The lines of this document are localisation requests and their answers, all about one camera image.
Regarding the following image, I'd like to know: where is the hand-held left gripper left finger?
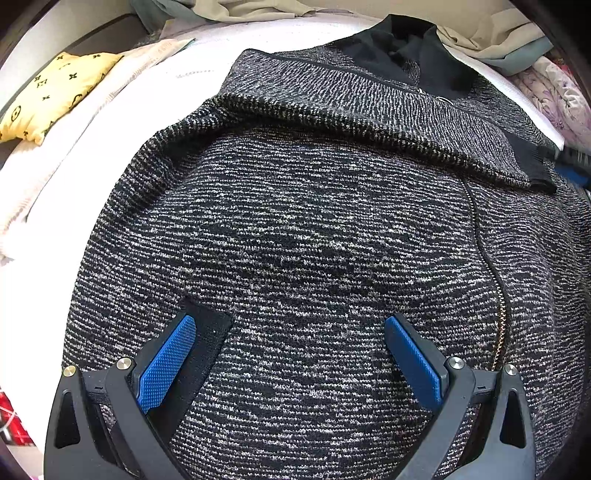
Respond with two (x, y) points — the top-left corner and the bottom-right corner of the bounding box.
(43, 313), (199, 480)

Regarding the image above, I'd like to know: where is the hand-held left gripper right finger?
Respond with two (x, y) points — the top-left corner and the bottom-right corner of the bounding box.
(385, 314), (551, 480)

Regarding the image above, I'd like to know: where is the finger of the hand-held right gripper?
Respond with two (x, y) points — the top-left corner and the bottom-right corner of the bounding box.
(556, 148), (591, 190)

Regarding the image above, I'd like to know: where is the black and grey knit jacket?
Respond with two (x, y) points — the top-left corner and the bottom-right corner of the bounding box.
(60, 14), (591, 480)

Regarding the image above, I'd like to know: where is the floral quilt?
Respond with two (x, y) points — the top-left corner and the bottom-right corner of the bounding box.
(508, 54), (591, 155)

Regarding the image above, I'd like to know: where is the beige cloth with blue-grey lining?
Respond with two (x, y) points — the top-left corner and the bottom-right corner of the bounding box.
(436, 0), (555, 77)

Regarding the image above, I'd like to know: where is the red and white packaging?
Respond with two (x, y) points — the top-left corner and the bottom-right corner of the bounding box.
(0, 391), (29, 448)

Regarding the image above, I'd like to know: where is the cream textured blanket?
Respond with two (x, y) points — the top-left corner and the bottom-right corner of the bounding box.
(0, 38), (197, 267)

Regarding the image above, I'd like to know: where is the white bed sheet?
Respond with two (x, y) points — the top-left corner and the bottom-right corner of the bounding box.
(0, 18), (571, 457)

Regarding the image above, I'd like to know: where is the yellow patterned pillow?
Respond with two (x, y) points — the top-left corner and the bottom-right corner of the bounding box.
(0, 52), (124, 145)

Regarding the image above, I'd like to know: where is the grey-green and beige cloth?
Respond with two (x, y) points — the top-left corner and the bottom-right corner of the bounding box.
(129, 0), (324, 34)

